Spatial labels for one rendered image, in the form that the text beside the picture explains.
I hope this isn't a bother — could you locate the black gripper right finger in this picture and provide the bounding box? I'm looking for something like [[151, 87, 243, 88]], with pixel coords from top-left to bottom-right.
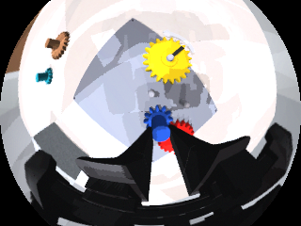
[[169, 124, 251, 196]]

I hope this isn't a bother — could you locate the teal gear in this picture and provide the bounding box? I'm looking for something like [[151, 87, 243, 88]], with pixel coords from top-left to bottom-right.
[[35, 68, 53, 86]]

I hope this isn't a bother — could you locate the brown gear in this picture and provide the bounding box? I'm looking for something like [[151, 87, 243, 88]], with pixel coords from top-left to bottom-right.
[[45, 30, 70, 60]]

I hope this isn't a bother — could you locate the yellow gear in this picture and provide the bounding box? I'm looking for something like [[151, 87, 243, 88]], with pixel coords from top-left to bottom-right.
[[143, 38, 192, 84]]

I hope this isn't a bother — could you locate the red gear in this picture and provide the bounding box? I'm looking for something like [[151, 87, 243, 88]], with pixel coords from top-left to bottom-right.
[[158, 121, 195, 153]]

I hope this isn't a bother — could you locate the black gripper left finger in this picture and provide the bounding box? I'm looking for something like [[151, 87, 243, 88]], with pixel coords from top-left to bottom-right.
[[75, 127, 153, 202]]

